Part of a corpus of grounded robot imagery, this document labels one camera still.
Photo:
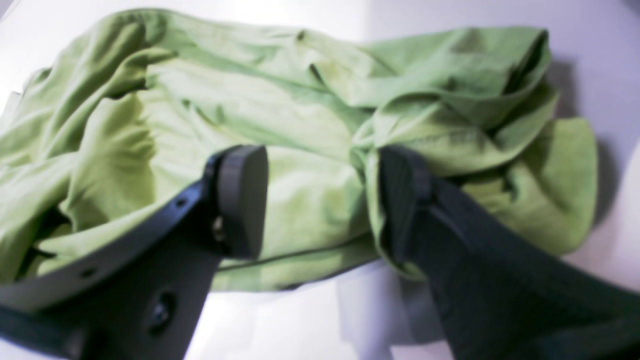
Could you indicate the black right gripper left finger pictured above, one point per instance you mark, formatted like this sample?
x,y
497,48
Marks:
x,y
141,296

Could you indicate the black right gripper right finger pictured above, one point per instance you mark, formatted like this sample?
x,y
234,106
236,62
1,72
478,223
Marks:
x,y
497,296

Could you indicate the green t-shirt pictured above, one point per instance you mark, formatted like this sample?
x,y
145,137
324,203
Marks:
x,y
128,113

